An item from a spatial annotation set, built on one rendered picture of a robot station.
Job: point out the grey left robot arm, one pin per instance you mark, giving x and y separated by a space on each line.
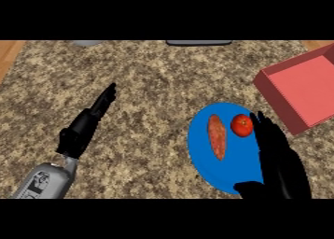
47 182

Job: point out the blue plate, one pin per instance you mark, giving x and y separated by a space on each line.
225 146

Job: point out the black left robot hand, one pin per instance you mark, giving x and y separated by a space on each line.
85 124

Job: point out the dark grey flat appliance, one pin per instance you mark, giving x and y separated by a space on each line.
199 42

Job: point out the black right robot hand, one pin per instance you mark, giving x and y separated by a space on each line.
280 161

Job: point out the orange sweet potato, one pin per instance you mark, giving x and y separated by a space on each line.
218 137

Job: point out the red tomato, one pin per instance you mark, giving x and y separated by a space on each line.
242 125

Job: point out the pale grey round object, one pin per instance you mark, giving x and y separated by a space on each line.
88 42

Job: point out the red cardboard box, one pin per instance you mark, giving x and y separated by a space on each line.
308 87

